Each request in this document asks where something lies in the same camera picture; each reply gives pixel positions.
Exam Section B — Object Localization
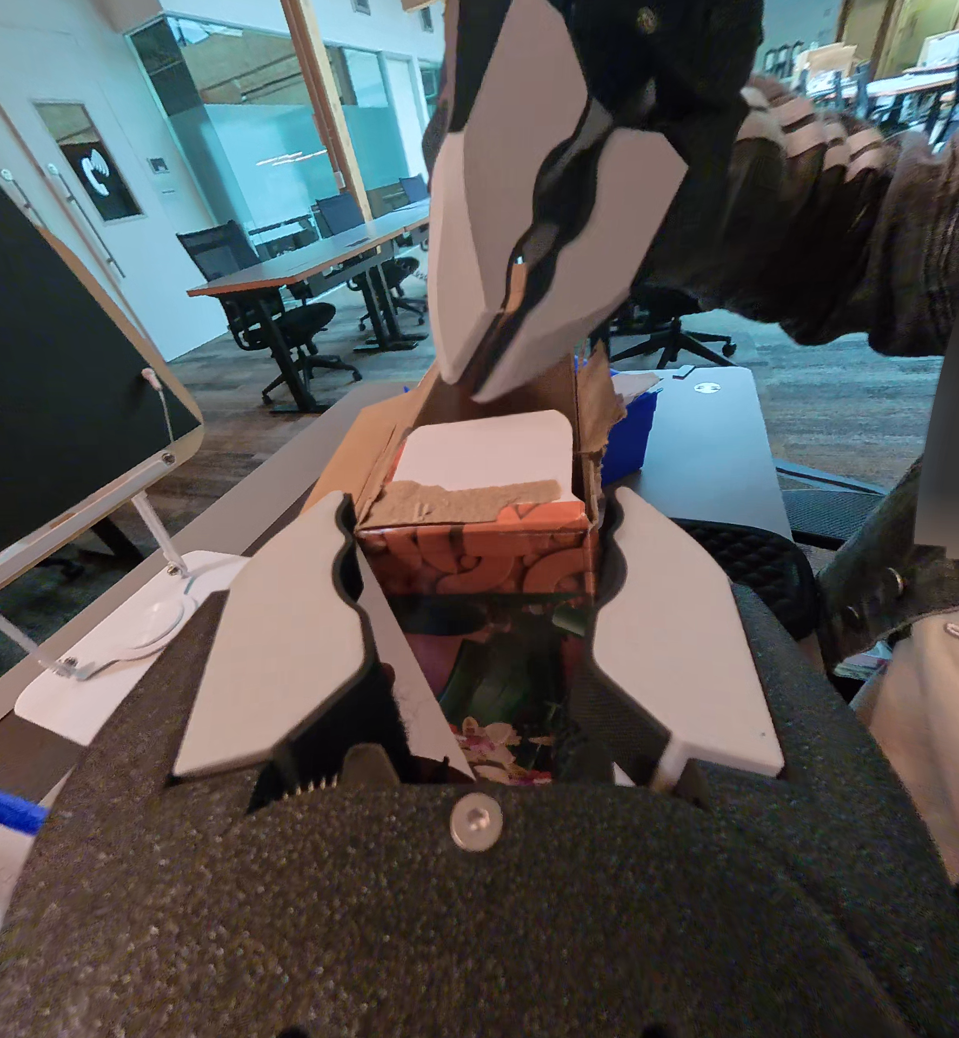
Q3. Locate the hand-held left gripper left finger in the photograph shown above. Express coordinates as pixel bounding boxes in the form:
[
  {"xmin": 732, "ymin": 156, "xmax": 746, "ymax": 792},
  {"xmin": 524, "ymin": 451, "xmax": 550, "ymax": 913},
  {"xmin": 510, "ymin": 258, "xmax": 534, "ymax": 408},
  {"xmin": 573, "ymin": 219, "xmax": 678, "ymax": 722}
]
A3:
[{"xmin": 171, "ymin": 489, "xmax": 367, "ymax": 773}]

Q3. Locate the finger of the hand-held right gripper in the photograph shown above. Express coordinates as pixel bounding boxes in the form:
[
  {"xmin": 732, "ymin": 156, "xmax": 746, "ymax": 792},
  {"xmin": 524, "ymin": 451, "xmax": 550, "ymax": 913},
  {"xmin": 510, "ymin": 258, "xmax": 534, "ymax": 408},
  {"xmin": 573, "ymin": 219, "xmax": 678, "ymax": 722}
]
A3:
[
  {"xmin": 471, "ymin": 125, "xmax": 690, "ymax": 404},
  {"xmin": 428, "ymin": 0, "xmax": 591, "ymax": 386}
]

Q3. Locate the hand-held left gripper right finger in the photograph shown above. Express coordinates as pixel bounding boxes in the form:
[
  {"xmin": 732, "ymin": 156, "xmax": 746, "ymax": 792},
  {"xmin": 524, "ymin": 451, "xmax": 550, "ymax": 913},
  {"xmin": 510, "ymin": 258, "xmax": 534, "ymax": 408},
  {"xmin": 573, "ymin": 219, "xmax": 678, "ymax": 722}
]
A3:
[{"xmin": 590, "ymin": 487, "xmax": 786, "ymax": 793}]

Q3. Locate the black orchid lego box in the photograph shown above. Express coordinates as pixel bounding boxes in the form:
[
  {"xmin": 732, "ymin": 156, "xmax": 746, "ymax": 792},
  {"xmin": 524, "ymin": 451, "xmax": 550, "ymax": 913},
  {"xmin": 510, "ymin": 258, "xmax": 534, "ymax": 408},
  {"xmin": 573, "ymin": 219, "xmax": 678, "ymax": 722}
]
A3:
[{"xmin": 305, "ymin": 349, "xmax": 661, "ymax": 789}]

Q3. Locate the blue plastic bin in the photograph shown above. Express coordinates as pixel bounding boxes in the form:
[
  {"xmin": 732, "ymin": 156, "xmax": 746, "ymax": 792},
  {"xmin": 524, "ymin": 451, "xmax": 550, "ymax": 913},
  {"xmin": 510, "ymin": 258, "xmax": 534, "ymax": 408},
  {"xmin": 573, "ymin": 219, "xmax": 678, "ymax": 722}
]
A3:
[
  {"xmin": 600, "ymin": 369, "xmax": 664, "ymax": 489},
  {"xmin": 0, "ymin": 777, "xmax": 51, "ymax": 838}
]

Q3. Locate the black mesh cushion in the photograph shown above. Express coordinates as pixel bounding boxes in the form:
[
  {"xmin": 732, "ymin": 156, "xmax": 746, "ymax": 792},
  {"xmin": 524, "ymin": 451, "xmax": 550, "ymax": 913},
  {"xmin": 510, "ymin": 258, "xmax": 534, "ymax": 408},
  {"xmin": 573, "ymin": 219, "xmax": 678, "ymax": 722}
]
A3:
[{"xmin": 672, "ymin": 517, "xmax": 823, "ymax": 643}]

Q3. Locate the black office chair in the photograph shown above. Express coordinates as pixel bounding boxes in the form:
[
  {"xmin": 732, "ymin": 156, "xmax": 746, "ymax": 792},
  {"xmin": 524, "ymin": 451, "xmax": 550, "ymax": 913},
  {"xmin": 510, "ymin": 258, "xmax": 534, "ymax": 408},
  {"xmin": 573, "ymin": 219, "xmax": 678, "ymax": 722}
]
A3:
[
  {"xmin": 174, "ymin": 219, "xmax": 364, "ymax": 408},
  {"xmin": 608, "ymin": 286, "xmax": 737, "ymax": 371},
  {"xmin": 311, "ymin": 191, "xmax": 429, "ymax": 331}
]

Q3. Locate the wooden table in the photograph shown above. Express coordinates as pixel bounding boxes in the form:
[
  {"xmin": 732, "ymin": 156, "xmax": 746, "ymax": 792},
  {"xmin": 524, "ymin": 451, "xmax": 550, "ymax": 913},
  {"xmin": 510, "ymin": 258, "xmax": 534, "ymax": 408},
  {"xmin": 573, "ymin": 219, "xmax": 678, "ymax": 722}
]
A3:
[{"xmin": 186, "ymin": 203, "xmax": 434, "ymax": 416}]

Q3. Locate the white panel foot plate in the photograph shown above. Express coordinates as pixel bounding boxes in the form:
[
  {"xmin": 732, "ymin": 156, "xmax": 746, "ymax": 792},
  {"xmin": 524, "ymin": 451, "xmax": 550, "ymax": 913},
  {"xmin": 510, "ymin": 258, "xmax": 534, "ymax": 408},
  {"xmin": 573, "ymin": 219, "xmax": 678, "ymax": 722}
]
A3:
[{"xmin": 11, "ymin": 489, "xmax": 247, "ymax": 749}]

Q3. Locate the person's beige shirt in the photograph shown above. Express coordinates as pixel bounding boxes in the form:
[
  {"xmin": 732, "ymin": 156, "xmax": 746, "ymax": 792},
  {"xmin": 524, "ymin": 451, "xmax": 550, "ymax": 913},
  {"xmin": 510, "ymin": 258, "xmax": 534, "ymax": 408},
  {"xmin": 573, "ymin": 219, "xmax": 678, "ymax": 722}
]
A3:
[{"xmin": 851, "ymin": 598, "xmax": 959, "ymax": 887}]

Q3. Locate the white tipped thin rod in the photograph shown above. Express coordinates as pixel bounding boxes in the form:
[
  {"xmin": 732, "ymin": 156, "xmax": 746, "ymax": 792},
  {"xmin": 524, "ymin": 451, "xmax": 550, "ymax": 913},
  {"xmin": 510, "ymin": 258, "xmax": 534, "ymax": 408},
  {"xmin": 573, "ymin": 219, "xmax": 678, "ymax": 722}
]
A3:
[{"xmin": 141, "ymin": 367, "xmax": 178, "ymax": 449}]

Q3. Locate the black phone icon sign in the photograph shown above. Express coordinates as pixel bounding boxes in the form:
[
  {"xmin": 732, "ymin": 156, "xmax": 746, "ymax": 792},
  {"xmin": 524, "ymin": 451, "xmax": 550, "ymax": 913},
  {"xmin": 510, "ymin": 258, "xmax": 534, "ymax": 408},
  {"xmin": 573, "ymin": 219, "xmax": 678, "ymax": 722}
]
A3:
[{"xmin": 56, "ymin": 136, "xmax": 145, "ymax": 225}]

